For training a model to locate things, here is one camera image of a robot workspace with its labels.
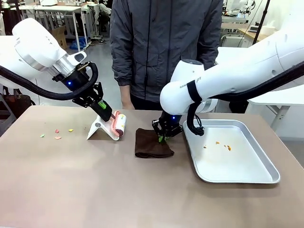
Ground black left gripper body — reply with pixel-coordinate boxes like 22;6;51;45
52;68;96;98

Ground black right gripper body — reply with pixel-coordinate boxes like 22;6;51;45
156;111;184;138

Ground brown cloth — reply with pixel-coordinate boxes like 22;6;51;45
134;127;175;159

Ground pink lint roller black handle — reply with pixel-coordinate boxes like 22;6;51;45
91;101;127;138

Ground person's right hand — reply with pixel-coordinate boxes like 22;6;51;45
120;85;134;110

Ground white lint roller stand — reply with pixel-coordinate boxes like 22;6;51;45
86;115;121;141

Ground black trousers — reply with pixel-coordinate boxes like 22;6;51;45
130;93;165;111

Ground blue plastic bag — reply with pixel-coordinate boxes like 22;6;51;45
69;36;86;51

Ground cardboard box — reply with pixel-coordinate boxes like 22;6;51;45
48;25;68;50

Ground brown leather bag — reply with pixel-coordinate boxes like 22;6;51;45
0;86;36;119

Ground silver metal tray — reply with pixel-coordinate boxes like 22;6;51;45
182;119;281;184

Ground person in grey jacket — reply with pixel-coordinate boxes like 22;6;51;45
109;0;224;103

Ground background person dark clothes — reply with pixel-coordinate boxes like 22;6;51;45
98;0;112;34

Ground white background table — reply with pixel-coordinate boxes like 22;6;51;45
18;4;83;46

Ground white side table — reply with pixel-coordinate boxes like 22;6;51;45
217;46;304;136

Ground wooden background table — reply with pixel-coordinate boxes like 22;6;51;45
220;20;270;48

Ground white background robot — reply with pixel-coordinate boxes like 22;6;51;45
225;0;256;19

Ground black tripod pole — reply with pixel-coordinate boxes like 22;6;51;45
251;0;272;46

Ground black arm strap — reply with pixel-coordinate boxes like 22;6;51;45
187;80;203;103

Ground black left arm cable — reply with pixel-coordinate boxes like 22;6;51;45
0;62;99;101

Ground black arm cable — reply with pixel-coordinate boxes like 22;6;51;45
186;67;304;137
0;62;99;101

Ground grey metal frame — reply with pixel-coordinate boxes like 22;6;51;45
0;94;18;138

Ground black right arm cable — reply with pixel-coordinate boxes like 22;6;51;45
186;67;304;137

